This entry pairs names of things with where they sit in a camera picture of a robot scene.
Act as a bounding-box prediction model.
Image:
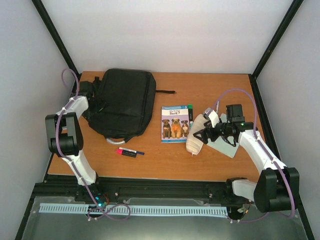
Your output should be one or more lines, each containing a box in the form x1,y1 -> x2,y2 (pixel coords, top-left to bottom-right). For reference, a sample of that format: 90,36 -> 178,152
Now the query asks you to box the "dog picture book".
161,105 -> 190,143

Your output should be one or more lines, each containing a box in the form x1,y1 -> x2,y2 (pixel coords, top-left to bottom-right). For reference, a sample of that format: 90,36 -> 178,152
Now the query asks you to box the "black student bag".
83,68 -> 176,144

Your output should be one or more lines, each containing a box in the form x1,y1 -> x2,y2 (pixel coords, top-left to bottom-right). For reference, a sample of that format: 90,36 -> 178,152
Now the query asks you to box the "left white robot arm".
45,79 -> 104,202

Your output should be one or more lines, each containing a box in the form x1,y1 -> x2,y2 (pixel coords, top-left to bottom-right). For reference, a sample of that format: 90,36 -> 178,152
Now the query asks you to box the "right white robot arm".
186,104 -> 300,213

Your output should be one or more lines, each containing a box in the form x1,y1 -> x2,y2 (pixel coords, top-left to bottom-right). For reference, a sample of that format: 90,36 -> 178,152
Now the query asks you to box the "grey booklet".
205,117 -> 240,158

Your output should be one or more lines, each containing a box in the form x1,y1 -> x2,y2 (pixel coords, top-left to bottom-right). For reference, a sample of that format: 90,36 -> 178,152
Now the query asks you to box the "beige fabric pencil case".
186,114 -> 207,155

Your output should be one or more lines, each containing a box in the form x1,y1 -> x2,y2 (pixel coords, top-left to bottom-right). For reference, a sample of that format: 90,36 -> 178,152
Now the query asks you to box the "green cap black highlighter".
188,104 -> 193,122

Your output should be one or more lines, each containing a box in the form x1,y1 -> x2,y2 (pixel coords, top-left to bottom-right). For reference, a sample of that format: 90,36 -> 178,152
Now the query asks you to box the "blue cap pen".
118,147 -> 145,155

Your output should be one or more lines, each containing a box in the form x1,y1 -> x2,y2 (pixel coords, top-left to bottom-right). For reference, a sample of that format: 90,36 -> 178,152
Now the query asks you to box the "pink cap black highlighter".
116,148 -> 137,158

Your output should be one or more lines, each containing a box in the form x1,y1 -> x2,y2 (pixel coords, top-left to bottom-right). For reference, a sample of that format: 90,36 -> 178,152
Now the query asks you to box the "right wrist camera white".
202,107 -> 220,128

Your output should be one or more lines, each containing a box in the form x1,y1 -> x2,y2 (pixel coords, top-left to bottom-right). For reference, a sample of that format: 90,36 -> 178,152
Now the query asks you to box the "left black frame post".
31,0 -> 81,79

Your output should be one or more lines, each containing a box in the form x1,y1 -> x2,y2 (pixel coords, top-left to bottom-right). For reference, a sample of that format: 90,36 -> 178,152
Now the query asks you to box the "black frame post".
31,0 -> 81,79
251,0 -> 305,78

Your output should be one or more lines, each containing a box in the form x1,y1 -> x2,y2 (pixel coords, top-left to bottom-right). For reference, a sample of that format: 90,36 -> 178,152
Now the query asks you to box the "right black frame post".
251,0 -> 305,78

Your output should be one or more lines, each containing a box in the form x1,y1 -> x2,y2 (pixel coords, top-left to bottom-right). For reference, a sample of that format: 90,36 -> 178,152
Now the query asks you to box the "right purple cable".
212,88 -> 297,223

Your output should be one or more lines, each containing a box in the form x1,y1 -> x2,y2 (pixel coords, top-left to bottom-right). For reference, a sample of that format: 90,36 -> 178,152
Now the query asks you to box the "black aluminium rail base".
31,174 -> 248,206

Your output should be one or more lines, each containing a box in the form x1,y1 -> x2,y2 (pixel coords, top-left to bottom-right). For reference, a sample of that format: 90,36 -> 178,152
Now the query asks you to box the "light blue cable duct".
38,203 -> 228,218

